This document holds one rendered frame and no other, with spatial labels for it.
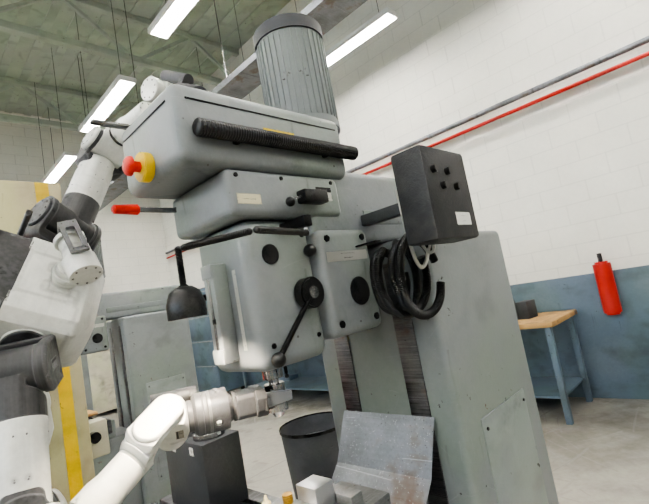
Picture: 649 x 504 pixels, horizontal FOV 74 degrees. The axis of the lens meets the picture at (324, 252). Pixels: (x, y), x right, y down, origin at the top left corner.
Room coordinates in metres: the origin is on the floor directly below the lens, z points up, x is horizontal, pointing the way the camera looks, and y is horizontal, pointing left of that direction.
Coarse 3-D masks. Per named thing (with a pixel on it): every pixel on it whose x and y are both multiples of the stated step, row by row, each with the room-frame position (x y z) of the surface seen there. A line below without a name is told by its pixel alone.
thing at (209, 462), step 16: (192, 432) 1.30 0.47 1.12; (224, 432) 1.27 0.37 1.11; (192, 448) 1.22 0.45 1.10; (208, 448) 1.20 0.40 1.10; (224, 448) 1.23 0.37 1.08; (240, 448) 1.27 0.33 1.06; (176, 464) 1.29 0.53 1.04; (192, 464) 1.23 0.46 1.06; (208, 464) 1.19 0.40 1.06; (224, 464) 1.23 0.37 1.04; (240, 464) 1.26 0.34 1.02; (176, 480) 1.30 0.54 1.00; (192, 480) 1.24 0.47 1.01; (208, 480) 1.19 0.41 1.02; (224, 480) 1.22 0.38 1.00; (240, 480) 1.26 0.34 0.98; (176, 496) 1.31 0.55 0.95; (192, 496) 1.24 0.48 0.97; (208, 496) 1.19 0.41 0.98; (224, 496) 1.22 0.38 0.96; (240, 496) 1.25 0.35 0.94
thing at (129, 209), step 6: (126, 204) 0.90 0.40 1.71; (132, 204) 0.91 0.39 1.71; (114, 210) 0.88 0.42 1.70; (120, 210) 0.89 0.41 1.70; (126, 210) 0.90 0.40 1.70; (132, 210) 0.91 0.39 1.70; (138, 210) 0.91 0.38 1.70; (144, 210) 0.93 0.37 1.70; (150, 210) 0.94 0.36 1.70; (156, 210) 0.95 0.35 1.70; (162, 210) 0.96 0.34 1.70; (168, 210) 0.97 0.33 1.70; (174, 210) 0.98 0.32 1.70
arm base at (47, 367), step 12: (48, 336) 0.85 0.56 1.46; (0, 348) 0.82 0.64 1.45; (12, 348) 0.83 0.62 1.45; (36, 348) 0.79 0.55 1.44; (48, 348) 0.81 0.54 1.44; (36, 360) 0.78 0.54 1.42; (48, 360) 0.80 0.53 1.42; (36, 372) 0.78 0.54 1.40; (48, 372) 0.79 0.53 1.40; (60, 372) 0.87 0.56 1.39; (48, 384) 0.79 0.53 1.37
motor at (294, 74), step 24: (264, 24) 1.10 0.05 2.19; (288, 24) 1.09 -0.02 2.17; (312, 24) 1.12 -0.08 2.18; (264, 48) 1.11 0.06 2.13; (288, 48) 1.09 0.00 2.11; (312, 48) 1.11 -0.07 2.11; (264, 72) 1.13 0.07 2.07; (288, 72) 1.09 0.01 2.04; (312, 72) 1.10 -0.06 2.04; (264, 96) 1.16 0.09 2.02; (288, 96) 1.09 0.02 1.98; (312, 96) 1.10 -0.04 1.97; (336, 120) 1.14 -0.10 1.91
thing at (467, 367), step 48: (480, 240) 1.35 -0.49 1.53; (432, 288) 1.12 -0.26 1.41; (480, 288) 1.30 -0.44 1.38; (384, 336) 1.24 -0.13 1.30; (432, 336) 1.13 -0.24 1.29; (480, 336) 1.26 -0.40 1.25; (336, 384) 1.40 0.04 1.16; (384, 384) 1.26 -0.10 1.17; (432, 384) 1.15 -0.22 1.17; (480, 384) 1.21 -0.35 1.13; (528, 384) 1.44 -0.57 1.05; (336, 432) 1.42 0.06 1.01; (480, 432) 1.18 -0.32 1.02; (528, 432) 1.37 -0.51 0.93; (432, 480) 1.19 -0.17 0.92; (480, 480) 1.14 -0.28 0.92; (528, 480) 1.32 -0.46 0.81
